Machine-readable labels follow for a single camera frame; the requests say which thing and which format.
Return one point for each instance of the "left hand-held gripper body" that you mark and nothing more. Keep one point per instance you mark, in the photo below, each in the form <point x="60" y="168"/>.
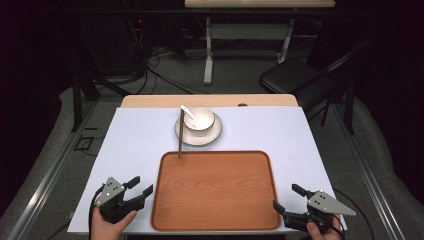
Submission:
<point x="113" y="200"/>

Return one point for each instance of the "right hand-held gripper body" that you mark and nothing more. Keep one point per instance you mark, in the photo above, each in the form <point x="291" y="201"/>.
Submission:
<point x="320" y="206"/>

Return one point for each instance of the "person's right hand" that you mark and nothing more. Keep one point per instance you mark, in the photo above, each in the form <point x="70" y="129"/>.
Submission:
<point x="320" y="233"/>

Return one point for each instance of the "person's left hand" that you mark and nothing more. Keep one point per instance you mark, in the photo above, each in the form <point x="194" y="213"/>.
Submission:
<point x="106" y="226"/>

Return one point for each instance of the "white table mat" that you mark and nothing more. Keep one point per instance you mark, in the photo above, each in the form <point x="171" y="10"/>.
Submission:
<point x="133" y="140"/>

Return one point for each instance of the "dark chopsticks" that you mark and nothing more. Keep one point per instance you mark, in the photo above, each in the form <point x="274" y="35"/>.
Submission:
<point x="180" y="140"/>

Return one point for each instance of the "brown wooden tray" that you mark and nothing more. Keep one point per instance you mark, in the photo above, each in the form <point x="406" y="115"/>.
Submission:
<point x="216" y="193"/>

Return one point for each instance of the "white ceramic plate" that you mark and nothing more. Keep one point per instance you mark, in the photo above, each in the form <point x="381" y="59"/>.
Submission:
<point x="213" y="136"/>

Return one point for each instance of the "white ceramic spoon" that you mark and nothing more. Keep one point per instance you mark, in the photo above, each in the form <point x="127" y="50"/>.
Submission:
<point x="185" y="110"/>

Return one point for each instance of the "white ceramic bowl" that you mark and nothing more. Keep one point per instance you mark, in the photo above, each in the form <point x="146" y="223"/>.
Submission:
<point x="205" y="120"/>

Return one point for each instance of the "black metal stand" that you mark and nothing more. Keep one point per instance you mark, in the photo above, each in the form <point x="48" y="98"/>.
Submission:
<point x="77" y="100"/>

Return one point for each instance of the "light wooden table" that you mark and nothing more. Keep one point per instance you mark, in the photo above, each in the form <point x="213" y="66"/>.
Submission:
<point x="206" y="100"/>

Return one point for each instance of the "black folding chair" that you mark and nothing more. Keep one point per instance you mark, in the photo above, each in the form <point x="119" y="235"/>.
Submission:
<point x="293" y="75"/>

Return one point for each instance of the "dark equipment with red light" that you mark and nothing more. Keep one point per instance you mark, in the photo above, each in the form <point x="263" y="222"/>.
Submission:
<point x="138" y="33"/>

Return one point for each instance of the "white-framed desk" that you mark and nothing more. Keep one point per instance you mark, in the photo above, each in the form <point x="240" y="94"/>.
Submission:
<point x="248" y="31"/>

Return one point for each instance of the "aluminium floor rail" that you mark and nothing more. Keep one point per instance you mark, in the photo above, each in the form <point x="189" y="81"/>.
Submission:
<point x="370" y="186"/>
<point x="50" y="186"/>

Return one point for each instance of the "black floor socket frame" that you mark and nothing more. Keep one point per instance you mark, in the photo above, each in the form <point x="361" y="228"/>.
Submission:
<point x="83" y="143"/>

